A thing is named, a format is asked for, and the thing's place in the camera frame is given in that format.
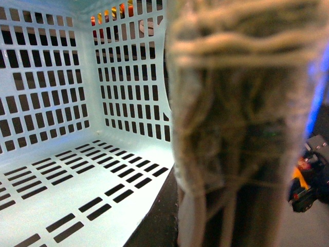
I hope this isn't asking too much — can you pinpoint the grey basket handle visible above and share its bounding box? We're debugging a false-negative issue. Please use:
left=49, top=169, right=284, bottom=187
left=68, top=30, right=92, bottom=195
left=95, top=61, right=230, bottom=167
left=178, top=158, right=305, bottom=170
left=166, top=1, right=328, bottom=246

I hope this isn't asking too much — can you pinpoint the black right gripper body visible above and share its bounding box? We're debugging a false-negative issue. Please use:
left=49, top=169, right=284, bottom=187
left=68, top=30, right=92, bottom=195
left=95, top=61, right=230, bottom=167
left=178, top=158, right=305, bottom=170
left=287, top=135, right=328, bottom=213

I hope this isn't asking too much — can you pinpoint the light blue plastic basket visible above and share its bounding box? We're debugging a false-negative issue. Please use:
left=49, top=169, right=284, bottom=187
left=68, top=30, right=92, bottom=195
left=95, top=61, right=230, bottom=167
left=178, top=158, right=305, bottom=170
left=1, top=1, right=177, bottom=246

